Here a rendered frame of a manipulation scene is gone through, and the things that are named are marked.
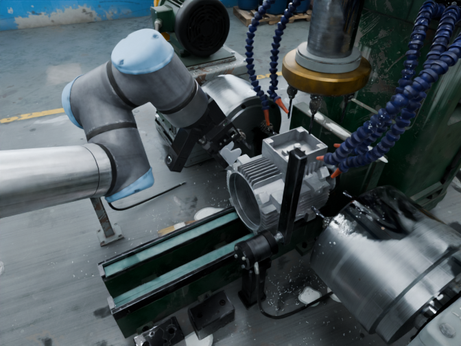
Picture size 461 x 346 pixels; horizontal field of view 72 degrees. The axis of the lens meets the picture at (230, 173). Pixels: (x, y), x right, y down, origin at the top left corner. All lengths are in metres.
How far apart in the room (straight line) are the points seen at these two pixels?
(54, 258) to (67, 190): 0.60
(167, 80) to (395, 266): 0.48
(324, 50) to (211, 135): 0.27
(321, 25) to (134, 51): 0.34
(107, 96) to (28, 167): 0.19
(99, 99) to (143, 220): 0.57
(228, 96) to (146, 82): 0.43
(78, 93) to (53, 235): 0.62
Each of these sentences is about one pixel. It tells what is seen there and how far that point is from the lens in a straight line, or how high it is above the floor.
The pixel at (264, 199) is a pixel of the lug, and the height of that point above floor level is 1.08.
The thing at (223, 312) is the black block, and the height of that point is 0.86.
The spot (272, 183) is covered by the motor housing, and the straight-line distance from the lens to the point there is 0.75.
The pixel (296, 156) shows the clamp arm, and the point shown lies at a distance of 0.57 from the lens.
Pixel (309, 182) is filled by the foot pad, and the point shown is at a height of 1.07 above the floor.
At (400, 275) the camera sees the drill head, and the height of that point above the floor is 1.13.
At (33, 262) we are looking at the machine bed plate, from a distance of 1.10.
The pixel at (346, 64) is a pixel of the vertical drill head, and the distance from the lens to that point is 0.67.
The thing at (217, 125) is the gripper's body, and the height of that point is 1.23.
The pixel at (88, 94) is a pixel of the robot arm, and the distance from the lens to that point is 0.60.
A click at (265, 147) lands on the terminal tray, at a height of 1.13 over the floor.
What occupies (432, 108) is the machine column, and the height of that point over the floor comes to 1.25.
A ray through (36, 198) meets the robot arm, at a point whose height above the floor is 1.30.
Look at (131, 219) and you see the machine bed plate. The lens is 1.09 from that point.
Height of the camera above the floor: 1.59
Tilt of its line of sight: 41 degrees down
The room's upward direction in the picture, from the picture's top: straight up
